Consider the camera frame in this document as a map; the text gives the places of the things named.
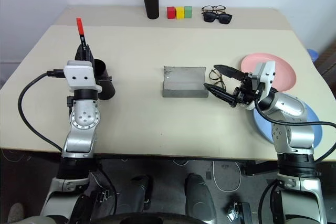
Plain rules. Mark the small dark rounded shape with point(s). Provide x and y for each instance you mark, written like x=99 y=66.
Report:
x=141 y=190

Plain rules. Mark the green block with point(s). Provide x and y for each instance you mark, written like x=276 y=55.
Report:
x=188 y=12

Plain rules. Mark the small black clip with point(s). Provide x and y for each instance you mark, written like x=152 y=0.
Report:
x=103 y=196

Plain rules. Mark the black tool holder cup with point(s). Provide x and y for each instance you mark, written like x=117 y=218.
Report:
x=152 y=6

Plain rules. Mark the yellow block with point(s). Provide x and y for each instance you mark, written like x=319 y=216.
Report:
x=180 y=13

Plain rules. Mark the black metal clip device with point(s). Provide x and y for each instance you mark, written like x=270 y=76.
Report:
x=244 y=213

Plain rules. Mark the blue plate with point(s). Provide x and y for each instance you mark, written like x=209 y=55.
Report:
x=261 y=123

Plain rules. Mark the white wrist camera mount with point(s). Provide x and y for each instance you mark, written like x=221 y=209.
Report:
x=267 y=73
x=78 y=73

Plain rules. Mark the red capped black marker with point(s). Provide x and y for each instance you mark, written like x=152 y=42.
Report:
x=79 y=27

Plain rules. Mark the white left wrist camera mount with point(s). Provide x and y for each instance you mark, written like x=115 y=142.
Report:
x=78 y=73

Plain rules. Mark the brown wooden furniture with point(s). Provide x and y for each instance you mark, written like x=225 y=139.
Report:
x=329 y=58

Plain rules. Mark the blue bucket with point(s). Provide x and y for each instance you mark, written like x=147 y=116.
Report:
x=313 y=54

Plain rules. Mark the red block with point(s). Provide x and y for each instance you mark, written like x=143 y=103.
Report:
x=171 y=13

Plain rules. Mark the open grey glasses case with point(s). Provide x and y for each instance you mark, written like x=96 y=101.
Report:
x=183 y=82

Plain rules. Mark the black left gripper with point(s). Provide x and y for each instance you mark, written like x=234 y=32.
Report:
x=105 y=79

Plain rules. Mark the pink plate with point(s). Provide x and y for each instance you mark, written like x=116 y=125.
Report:
x=283 y=69

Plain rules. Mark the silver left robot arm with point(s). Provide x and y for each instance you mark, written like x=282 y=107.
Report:
x=84 y=119

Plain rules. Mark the thin dark framed glasses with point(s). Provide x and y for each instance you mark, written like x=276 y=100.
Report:
x=215 y=75

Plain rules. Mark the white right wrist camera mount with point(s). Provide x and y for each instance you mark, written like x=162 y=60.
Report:
x=267 y=73

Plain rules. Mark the large dark rounded shape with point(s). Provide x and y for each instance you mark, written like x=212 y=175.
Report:
x=199 y=197

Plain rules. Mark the dark curved robot torso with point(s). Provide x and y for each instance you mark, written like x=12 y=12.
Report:
x=144 y=220

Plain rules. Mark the grey shoe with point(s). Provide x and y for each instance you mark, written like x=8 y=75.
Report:
x=16 y=212

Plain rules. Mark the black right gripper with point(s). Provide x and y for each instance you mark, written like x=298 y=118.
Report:
x=245 y=93

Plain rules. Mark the empty black cup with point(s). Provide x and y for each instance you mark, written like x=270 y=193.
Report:
x=107 y=90

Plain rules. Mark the black round framed glasses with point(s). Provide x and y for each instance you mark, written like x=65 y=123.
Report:
x=208 y=9

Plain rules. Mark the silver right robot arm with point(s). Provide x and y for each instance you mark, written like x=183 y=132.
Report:
x=291 y=106

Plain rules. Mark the black sunglasses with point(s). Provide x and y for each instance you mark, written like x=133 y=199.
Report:
x=210 y=17

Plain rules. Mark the black table bracket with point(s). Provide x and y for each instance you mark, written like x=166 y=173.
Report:
x=252 y=170

